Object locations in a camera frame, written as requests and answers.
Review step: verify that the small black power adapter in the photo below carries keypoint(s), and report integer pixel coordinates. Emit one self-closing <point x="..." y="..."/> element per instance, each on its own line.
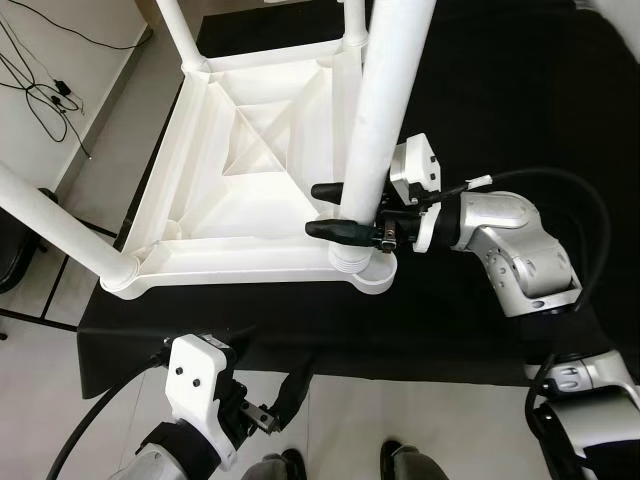
<point x="62" y="88"/>

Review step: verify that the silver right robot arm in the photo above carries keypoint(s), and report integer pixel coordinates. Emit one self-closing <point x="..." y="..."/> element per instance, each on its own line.
<point x="510" y="240"/>

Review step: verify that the white plastic children table top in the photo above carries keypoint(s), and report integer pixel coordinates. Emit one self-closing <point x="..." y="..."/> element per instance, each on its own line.
<point x="230" y="215"/>

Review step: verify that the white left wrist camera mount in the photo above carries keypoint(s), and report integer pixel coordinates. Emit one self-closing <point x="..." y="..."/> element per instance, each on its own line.
<point x="195" y="385"/>

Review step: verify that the black folding chair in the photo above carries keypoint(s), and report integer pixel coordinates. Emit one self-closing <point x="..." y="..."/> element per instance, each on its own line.
<point x="15" y="255"/>

